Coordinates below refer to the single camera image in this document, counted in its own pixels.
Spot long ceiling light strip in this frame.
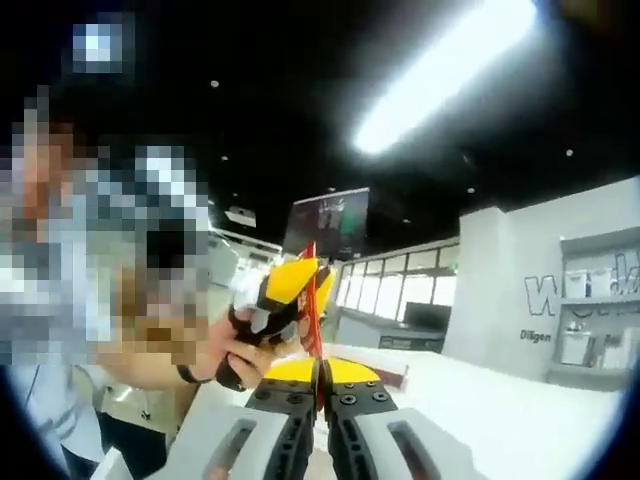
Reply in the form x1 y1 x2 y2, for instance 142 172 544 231
352 0 539 156

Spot white ceiling-hung device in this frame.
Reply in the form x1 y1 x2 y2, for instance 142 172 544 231
224 207 259 226

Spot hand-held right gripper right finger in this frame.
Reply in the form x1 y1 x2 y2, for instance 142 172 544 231
323 355 481 480

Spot glass partition windows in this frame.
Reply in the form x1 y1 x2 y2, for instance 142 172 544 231
337 238 460 321

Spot black monitor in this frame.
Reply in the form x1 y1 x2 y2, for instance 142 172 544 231
404 301 452 332

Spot dark hanging screen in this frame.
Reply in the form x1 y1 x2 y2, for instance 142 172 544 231
282 187 370 261

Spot pile of red coffee pouches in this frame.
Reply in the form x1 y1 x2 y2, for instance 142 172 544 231
372 368 405 390

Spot tall white storage bin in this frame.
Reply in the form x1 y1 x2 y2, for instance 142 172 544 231
559 332 594 365

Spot slim red coffee pouch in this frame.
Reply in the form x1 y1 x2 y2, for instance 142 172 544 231
298 240 331 366

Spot person's light shirt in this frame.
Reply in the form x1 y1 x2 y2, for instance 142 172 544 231
9 364 106 461

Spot black wristband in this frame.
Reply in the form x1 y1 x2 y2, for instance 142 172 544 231
175 363 214 386

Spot person's black shorts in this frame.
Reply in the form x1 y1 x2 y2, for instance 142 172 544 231
94 412 169 480

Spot white cardboard box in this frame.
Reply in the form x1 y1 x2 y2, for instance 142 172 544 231
327 345 411 392

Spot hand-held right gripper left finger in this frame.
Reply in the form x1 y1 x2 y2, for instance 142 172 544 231
164 357 321 480

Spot grey shelf unit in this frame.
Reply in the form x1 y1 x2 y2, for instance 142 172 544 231
547 227 640 389

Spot person's left hand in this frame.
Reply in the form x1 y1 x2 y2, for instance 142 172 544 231
203 315 307 395

